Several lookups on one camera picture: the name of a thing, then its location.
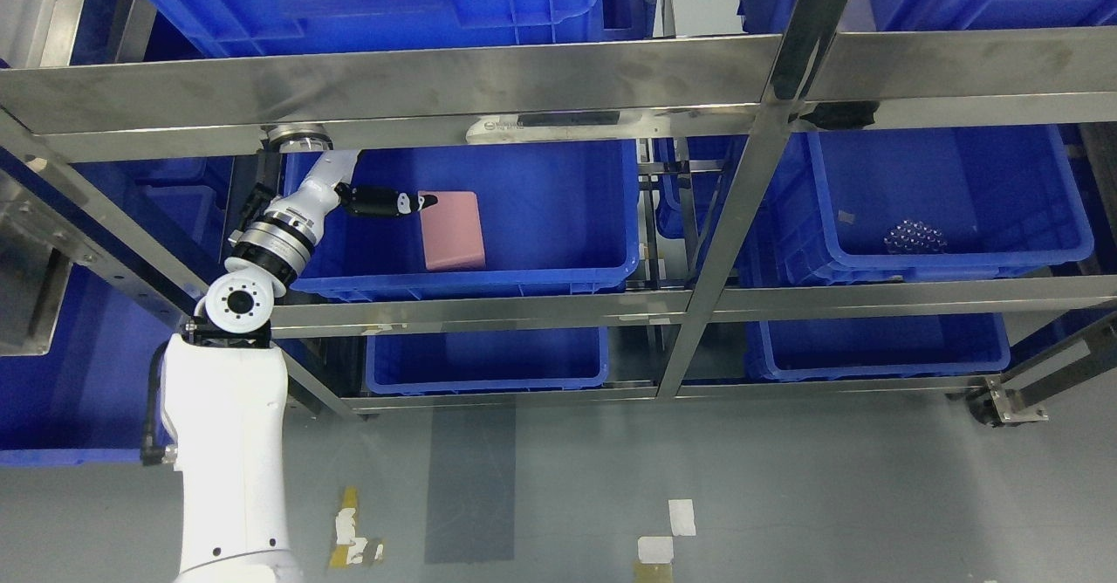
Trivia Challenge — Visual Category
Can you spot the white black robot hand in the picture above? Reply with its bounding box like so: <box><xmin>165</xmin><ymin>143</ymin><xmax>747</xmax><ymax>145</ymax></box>
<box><xmin>262</xmin><ymin>151</ymin><xmax>439</xmax><ymax>236</ymax></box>

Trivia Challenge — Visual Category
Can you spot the pink plastic storage box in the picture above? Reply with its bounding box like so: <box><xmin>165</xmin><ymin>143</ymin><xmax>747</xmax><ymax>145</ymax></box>
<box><xmin>419</xmin><ymin>190</ymin><xmax>486</xmax><ymax>273</ymax></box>

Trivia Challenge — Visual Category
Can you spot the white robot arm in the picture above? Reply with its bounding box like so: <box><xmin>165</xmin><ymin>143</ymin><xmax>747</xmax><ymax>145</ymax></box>
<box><xmin>155</xmin><ymin>125</ymin><xmax>359</xmax><ymax>582</ymax></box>

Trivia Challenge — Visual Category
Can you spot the stainless steel shelf rack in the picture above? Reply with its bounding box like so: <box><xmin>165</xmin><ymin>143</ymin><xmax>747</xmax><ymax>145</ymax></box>
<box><xmin>3</xmin><ymin>0</ymin><xmax>1114</xmax><ymax>432</ymax></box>

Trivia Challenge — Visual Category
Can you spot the blue shelf bin left middle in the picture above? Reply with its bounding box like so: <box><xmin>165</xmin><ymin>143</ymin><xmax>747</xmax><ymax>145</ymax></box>
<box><xmin>292</xmin><ymin>141</ymin><xmax>639</xmax><ymax>302</ymax></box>

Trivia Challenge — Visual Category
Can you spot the blue shelf bin lower left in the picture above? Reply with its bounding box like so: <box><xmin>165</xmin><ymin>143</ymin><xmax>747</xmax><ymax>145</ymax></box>
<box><xmin>366</xmin><ymin>327</ymin><xmax>610</xmax><ymax>396</ymax></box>

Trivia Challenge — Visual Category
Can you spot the blue bin far left shelf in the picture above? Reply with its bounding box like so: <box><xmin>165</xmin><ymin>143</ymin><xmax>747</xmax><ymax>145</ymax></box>
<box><xmin>1</xmin><ymin>156</ymin><xmax>233</xmax><ymax>468</ymax></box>

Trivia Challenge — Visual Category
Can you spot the blue shelf bin lower right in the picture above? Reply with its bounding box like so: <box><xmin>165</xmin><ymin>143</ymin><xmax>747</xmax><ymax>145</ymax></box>
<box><xmin>744</xmin><ymin>313</ymin><xmax>1011</xmax><ymax>381</ymax></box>

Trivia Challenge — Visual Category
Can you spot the blue shelf bin right middle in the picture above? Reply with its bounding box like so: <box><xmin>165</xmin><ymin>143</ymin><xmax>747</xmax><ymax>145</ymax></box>
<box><xmin>737</xmin><ymin>126</ymin><xmax>1094</xmax><ymax>287</ymax></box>

